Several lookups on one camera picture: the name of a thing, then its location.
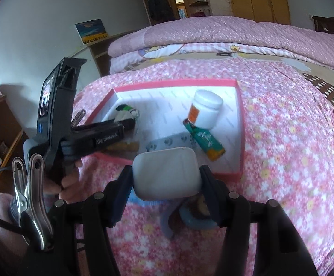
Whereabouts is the pink sleeved left forearm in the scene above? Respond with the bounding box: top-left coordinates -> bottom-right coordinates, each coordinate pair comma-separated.
0,193 -> 28,268

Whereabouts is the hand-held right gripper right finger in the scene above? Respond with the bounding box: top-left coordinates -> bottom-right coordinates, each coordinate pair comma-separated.
199,164 -> 319,276

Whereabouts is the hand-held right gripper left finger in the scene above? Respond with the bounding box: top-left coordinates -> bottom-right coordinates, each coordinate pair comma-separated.
47,165 -> 133,276

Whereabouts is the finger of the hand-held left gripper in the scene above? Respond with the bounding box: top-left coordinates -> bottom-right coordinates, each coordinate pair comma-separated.
74,119 -> 136,135

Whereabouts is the wooden open shelf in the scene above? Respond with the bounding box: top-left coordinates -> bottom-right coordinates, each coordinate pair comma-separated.
125,0 -> 228,27

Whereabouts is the metal spring clip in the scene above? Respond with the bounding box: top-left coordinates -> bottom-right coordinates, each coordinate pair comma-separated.
10,154 -> 55,252

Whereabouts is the brown wooden nightstand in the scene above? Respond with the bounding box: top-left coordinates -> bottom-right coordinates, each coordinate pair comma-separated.
0,93 -> 29,185

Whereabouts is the cartoon print blanket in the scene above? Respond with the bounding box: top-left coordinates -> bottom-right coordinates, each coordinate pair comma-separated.
110,43 -> 334,112

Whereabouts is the blue picture book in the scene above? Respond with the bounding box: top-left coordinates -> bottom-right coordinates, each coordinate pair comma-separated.
75,19 -> 109,46

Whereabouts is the person's left hand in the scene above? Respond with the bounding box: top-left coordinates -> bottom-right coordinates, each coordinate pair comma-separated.
44,159 -> 83,202

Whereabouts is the teal patterned lighter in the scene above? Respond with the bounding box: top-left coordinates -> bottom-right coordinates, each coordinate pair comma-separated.
183,118 -> 225,162

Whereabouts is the pink floral bed sheet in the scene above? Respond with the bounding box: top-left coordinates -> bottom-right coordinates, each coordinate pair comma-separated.
40,55 -> 334,276

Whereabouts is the blue round case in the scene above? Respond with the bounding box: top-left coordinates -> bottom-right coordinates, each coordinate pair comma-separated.
160,194 -> 218,239

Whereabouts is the grey plastic plate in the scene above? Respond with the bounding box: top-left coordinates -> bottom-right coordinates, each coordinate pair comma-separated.
145,134 -> 195,154

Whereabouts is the pink cardboard box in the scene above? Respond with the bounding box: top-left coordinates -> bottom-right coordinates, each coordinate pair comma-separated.
85,78 -> 245,182

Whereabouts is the white bottle orange label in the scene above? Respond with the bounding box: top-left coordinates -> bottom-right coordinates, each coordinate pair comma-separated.
188,90 -> 224,129

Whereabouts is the folded pink quilt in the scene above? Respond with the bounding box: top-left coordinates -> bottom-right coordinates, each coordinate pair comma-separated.
108,16 -> 334,74

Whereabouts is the black cable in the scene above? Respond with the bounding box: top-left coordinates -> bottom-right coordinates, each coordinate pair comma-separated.
0,166 -> 28,236

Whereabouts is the dark hanging coat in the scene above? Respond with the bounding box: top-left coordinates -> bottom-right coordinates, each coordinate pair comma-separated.
148,0 -> 177,21

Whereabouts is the white charger plug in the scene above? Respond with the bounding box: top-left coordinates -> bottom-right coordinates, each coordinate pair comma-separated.
132,147 -> 200,201

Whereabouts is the dark wooden headboard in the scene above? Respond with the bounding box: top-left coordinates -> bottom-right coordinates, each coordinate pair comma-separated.
312,16 -> 334,42

